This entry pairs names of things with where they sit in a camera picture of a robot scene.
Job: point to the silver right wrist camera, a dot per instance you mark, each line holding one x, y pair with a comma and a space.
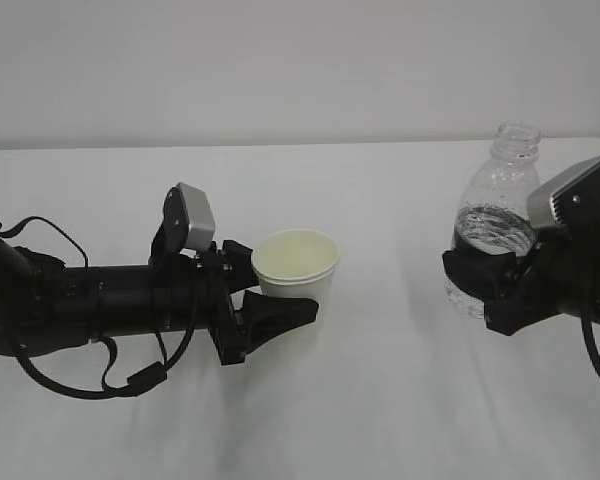
569, 202

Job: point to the white paper cup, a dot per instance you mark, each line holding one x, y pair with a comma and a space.
297, 263

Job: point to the clear water bottle green label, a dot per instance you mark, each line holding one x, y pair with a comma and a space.
492, 214

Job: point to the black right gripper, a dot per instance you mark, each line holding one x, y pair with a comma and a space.
544, 283

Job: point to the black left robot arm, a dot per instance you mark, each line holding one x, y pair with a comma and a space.
49, 306

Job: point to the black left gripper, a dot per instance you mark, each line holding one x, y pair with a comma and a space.
227, 270

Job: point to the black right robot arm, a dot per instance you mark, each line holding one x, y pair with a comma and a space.
587, 252

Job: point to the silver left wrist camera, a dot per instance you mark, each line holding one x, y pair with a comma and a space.
187, 224

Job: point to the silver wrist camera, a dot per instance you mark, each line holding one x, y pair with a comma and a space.
569, 202
187, 224

